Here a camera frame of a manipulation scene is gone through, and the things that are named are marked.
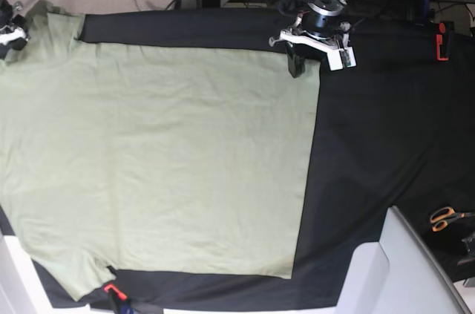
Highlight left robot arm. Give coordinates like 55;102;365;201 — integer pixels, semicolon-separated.
269;0;356;78

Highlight white table edge left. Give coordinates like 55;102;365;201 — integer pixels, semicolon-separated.
1;235;53;314

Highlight red black clamp bottom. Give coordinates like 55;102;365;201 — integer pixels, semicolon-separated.
103;284;135;314

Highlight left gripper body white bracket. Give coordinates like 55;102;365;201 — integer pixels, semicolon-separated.
269;13;356;71

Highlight orange handled scissors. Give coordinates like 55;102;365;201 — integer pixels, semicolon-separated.
429;206;474;232

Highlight black table cloth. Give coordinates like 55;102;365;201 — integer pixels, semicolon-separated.
0;7;475;310

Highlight red black clamp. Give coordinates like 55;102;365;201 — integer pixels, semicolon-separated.
103;284;135;314
436;22;452;62

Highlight light green T-shirt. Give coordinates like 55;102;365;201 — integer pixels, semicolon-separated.
1;1;320;300

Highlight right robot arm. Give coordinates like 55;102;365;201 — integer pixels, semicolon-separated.
1;0;29;52

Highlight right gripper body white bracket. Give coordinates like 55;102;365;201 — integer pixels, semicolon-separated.
1;21;30;50

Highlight red black clamp right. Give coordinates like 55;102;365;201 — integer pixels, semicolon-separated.
436;22;452;62

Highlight white plastic bin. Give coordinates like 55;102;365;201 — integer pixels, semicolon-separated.
335;206;470;314

